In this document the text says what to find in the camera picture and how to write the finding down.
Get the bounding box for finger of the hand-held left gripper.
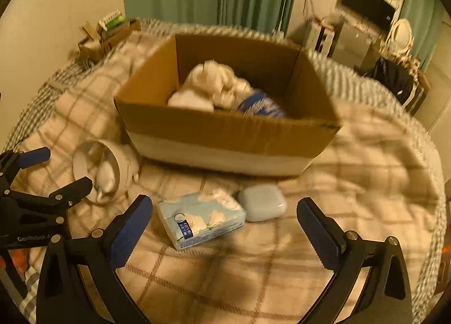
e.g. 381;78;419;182
0;147;51;187
5;176;93;221

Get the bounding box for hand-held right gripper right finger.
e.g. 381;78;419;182
297;197;414;324

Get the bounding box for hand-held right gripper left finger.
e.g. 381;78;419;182
36;194;154;324

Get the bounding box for light blue tissue pack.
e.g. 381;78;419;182
156;188;247;250

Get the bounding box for large cardboard box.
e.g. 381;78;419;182
113;33;343;179

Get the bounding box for pale blue rounded case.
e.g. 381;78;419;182
238;185;288;223

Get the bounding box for beige plaid blanket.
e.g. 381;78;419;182
10;30;445;324

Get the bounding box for small cardboard box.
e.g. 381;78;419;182
78;19;142;65

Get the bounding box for blue patterned cloth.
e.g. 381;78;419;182
235;89;288;119

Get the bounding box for white and green pack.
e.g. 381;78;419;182
97;10;128;32

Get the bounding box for white crumpled cloth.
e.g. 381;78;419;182
167;59;255;112

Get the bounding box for dark clothing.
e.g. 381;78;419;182
362;57;423;107

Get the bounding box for white cabinet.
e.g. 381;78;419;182
306;16;383;68

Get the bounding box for white oval mirror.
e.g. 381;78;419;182
387;18;414;60

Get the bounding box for black flat television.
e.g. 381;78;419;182
341;0;397;29

